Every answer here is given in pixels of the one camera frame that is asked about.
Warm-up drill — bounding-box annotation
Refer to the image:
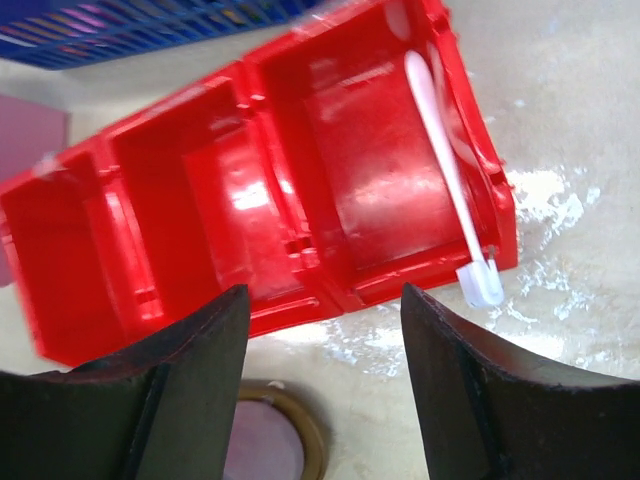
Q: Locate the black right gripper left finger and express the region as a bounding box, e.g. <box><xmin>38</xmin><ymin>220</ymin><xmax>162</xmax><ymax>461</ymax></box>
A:
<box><xmin>1</xmin><ymin>285</ymin><xmax>250</xmax><ymax>479</ymax></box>

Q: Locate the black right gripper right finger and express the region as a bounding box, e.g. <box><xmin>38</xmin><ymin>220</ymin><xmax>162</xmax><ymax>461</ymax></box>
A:
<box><xmin>401</xmin><ymin>284</ymin><xmax>639</xmax><ymax>479</ymax></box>

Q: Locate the translucent purple mug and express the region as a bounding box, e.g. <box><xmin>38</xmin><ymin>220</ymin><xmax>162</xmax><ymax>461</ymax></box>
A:
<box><xmin>223</xmin><ymin>400</ymin><xmax>305</xmax><ymax>480</ymax></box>

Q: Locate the brown wooden oval tray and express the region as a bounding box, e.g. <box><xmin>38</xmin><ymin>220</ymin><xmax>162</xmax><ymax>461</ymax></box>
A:
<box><xmin>238</xmin><ymin>379</ymin><xmax>330</xmax><ymax>480</ymax></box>

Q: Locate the red three-compartment bin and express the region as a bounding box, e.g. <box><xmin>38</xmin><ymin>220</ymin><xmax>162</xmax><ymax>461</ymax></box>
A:
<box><xmin>1</xmin><ymin>1</ymin><xmax>518</xmax><ymax>367</ymax></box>

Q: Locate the pink drawer box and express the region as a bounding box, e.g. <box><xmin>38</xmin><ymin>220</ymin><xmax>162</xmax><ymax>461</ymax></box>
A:
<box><xmin>0</xmin><ymin>94</ymin><xmax>71</xmax><ymax>289</ymax></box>

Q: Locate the blue plastic shopping basket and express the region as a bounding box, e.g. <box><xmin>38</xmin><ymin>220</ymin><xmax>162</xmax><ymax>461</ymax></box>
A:
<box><xmin>1</xmin><ymin>0</ymin><xmax>318</xmax><ymax>71</ymax></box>

